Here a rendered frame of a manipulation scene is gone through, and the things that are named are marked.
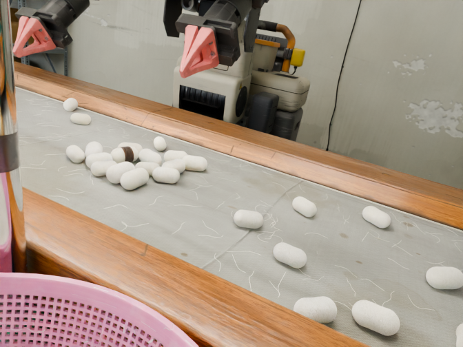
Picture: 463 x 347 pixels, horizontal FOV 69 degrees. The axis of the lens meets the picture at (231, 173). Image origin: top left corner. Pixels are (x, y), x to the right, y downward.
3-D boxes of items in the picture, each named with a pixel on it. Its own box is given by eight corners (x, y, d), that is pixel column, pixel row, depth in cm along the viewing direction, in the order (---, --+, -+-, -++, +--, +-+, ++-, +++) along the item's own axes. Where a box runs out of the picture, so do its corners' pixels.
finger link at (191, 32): (204, 62, 47) (233, 23, 51) (162, 53, 49) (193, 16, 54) (212, 98, 53) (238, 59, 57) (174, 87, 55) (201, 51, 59)
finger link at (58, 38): (20, 45, 63) (53, 14, 66) (-6, 38, 65) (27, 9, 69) (42, 73, 68) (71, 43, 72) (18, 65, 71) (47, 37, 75)
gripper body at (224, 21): (231, 29, 51) (251, 1, 54) (174, 18, 54) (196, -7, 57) (236, 64, 56) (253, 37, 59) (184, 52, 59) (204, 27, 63)
